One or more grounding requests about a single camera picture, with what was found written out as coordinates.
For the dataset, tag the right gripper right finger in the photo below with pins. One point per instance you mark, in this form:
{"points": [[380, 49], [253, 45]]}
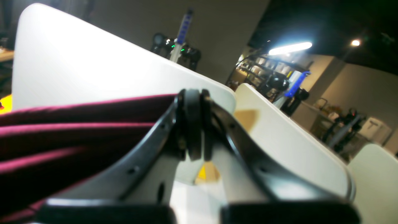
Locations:
{"points": [[266, 192]]}

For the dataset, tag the dark red long-sleeve t-shirt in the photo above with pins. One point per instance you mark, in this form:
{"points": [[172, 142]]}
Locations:
{"points": [[44, 150]]}

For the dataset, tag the white cabinet in background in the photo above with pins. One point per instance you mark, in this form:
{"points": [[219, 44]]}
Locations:
{"points": [[375, 130]]}

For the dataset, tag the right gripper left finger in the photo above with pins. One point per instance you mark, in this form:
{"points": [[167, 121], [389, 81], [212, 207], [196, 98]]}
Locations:
{"points": [[137, 188]]}

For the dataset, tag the metal storage shelf rack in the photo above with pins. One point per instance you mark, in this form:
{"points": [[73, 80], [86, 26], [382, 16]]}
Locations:
{"points": [[271, 76]]}

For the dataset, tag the bright ceiling strip light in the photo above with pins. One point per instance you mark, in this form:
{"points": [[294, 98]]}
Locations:
{"points": [[290, 48]]}

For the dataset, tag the round ceiling spot light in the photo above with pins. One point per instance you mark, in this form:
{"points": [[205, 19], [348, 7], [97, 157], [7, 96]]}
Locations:
{"points": [[355, 43]]}

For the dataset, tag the distant robot with blue column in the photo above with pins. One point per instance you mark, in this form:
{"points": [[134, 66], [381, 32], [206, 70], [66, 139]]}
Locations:
{"points": [[177, 48]]}

